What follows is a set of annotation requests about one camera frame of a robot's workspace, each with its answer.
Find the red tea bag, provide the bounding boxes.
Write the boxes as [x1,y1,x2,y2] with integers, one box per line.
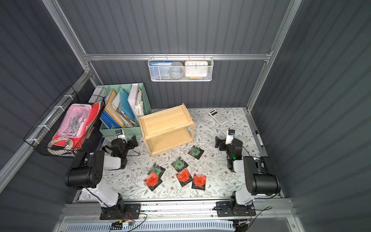
[176,168,193,187]
[191,174,207,190]
[144,172,162,191]

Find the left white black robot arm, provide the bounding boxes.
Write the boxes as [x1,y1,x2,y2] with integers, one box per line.
[65,134,141,220]

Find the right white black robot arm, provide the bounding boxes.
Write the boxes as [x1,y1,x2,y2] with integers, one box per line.
[214,129,281,217]

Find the green tea bag right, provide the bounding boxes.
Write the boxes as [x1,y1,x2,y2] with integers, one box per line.
[187,146,204,160]

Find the green tea bag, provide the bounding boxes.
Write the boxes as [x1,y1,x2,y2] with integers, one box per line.
[187,146,204,160]
[171,156,188,172]
[147,163,166,178]

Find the green tea bag left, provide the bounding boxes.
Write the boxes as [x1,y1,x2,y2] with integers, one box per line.
[147,163,166,178]

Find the wooden two-tier shelf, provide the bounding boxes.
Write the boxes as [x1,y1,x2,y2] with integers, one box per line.
[139,104,195,156]

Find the green tea bag middle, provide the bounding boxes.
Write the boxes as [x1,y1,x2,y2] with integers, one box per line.
[171,156,188,172]

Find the blue books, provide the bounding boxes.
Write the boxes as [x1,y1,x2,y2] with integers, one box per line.
[100,110,121,129]

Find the black marker pen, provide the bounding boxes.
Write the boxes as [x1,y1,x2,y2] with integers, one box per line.
[255,130,264,147]

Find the white calculator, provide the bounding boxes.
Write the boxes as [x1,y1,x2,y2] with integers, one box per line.
[208,109,228,126]

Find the teal folder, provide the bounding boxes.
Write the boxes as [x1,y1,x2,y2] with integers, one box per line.
[119,89,136,121]

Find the loose paper stack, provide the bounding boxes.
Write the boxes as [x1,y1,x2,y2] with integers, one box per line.
[135,89,145,118]

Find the floral table mat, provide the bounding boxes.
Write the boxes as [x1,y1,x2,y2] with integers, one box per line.
[78,107,279,201]

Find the green file organizer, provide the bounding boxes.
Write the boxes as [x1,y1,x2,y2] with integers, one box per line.
[93,83,151,137]

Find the red folder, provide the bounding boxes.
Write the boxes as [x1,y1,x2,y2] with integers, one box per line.
[52,102,101,148]

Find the clear tape roll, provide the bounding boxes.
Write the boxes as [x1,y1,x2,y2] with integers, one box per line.
[47,137,74,155]

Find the white binder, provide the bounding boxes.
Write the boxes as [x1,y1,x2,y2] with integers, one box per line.
[128,84,140,119]

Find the pink plastic case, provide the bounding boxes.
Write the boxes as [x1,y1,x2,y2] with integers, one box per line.
[57,103,92,139]

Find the blue box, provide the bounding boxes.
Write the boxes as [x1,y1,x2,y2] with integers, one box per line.
[148,61,173,81]

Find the yellow white clock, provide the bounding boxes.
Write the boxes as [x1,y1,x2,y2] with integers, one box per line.
[184,61,209,79]

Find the grey tape roll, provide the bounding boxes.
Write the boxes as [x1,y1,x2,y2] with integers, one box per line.
[169,61,184,80]

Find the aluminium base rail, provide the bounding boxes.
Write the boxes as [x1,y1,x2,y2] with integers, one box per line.
[59,198,297,222]

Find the black wire basket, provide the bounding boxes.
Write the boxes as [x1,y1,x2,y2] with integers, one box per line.
[24,88,105,158]

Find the white wire wall basket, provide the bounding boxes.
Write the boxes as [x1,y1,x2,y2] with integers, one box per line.
[147,56,214,82]

